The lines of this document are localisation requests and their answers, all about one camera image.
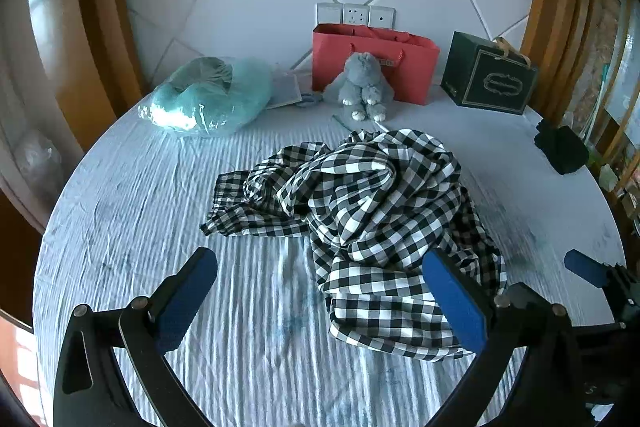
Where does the red paper gift bag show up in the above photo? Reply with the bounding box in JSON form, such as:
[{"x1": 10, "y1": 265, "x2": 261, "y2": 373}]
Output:
[{"x1": 311, "y1": 24, "x2": 440, "y2": 105}]

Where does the white wall socket panel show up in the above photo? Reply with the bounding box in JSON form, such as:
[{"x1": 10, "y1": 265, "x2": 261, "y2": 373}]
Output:
[{"x1": 314, "y1": 2, "x2": 396, "y2": 29}]

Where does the white booklet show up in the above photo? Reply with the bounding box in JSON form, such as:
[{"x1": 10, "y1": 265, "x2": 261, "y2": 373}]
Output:
[{"x1": 266, "y1": 72, "x2": 302, "y2": 109}]

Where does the wooden headboard frame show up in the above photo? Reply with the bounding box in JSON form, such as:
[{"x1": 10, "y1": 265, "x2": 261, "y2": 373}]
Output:
[{"x1": 72, "y1": 0, "x2": 601, "y2": 141}]

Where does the black white checkered garment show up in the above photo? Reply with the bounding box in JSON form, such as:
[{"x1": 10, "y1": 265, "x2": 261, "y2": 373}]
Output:
[{"x1": 202, "y1": 129, "x2": 506, "y2": 361}]

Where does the light blue bed sheet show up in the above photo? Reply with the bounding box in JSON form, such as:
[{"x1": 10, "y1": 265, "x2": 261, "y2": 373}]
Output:
[{"x1": 32, "y1": 88, "x2": 625, "y2": 426}]

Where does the dark green gift box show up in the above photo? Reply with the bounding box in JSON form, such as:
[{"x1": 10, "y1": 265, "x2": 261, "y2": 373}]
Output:
[{"x1": 440, "y1": 31, "x2": 538, "y2": 115}]

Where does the grey plush bunny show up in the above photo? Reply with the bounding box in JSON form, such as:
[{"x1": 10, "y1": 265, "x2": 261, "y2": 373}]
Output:
[{"x1": 322, "y1": 52, "x2": 394, "y2": 122}]

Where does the black cloth pouch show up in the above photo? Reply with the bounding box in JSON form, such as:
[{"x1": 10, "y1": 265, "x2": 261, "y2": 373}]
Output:
[{"x1": 534, "y1": 119, "x2": 589, "y2": 176}]

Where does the teal pillow in plastic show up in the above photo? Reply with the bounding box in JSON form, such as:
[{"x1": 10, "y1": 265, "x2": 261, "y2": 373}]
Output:
[{"x1": 138, "y1": 56, "x2": 273, "y2": 138}]

